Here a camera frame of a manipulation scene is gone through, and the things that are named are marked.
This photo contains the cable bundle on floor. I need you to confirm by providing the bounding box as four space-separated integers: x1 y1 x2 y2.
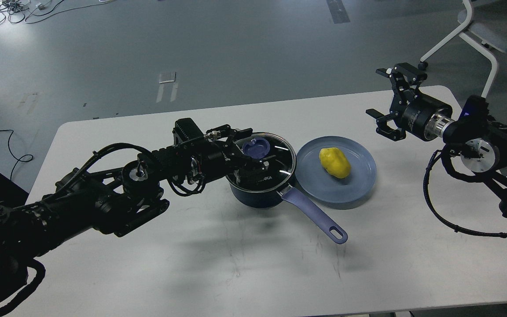
0 0 113 29

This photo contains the dark blue saucepan purple handle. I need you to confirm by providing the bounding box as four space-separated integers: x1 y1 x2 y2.
226 132 349 244

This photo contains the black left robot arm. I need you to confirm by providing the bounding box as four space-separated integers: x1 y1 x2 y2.
0 118 266 317

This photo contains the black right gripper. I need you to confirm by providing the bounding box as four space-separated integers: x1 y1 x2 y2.
366 63 453 142

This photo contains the white frame grey chair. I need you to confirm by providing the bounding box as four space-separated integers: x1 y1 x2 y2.
417 0 507 98

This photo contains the blue round plate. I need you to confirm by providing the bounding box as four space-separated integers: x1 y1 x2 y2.
295 136 377 209

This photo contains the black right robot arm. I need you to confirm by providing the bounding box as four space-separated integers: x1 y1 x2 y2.
366 63 507 238

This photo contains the glass pot lid blue knob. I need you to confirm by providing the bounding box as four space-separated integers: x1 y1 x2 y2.
227 132 297 192

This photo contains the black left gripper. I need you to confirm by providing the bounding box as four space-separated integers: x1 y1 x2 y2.
192 125 269 182

